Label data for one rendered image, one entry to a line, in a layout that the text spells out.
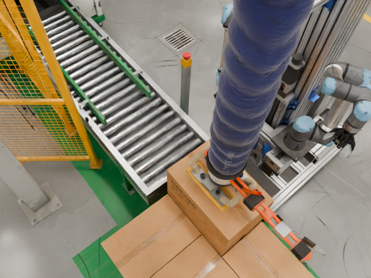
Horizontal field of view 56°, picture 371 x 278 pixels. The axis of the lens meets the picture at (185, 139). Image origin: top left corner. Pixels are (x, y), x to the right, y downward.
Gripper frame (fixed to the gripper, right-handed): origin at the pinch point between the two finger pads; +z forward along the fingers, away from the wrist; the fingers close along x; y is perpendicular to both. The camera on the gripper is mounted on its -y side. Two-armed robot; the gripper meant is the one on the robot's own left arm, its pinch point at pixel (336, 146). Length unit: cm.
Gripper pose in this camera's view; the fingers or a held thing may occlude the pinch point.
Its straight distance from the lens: 191.1
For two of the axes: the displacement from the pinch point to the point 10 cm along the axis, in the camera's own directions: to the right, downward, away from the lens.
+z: -0.3, 5.1, 8.6
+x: 6.5, 6.6, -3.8
